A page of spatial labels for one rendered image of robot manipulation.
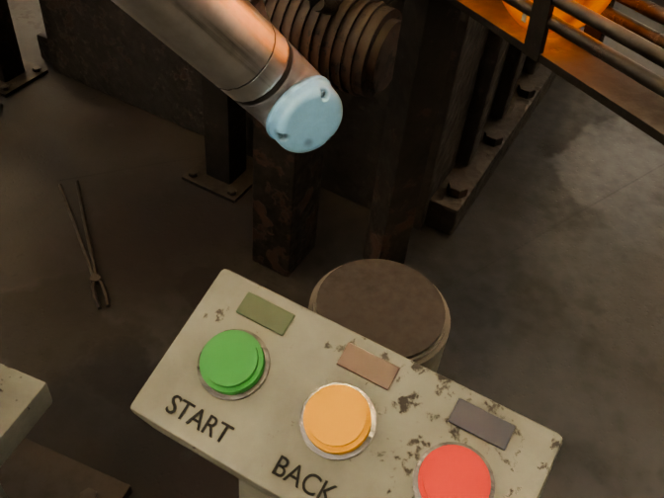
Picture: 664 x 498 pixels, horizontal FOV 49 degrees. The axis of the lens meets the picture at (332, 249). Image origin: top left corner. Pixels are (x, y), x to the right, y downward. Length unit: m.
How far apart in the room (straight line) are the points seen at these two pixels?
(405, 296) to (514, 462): 0.22
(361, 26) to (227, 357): 0.60
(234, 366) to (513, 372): 0.86
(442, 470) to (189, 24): 0.39
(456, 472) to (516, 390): 0.82
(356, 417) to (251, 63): 0.34
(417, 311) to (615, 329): 0.82
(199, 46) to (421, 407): 0.35
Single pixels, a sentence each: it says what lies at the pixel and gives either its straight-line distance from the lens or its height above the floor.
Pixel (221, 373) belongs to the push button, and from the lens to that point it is 0.45.
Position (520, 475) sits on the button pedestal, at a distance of 0.44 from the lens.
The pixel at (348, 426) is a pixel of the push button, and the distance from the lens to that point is 0.43.
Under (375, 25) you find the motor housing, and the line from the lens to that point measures 0.97.
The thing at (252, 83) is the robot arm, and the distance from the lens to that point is 0.66.
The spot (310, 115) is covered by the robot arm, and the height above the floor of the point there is 0.58.
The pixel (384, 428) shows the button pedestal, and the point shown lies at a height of 0.60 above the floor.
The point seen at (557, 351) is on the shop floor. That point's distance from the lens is 1.32.
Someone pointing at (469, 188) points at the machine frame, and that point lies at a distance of 1.45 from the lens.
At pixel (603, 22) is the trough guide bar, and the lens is 0.65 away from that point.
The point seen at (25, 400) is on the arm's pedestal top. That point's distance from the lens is 0.84.
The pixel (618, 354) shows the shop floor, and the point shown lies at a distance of 1.36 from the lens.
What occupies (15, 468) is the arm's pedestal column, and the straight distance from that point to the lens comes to 1.13.
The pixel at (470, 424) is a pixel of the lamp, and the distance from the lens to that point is 0.44.
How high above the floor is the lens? 0.98
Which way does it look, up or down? 45 degrees down
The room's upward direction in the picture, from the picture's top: 7 degrees clockwise
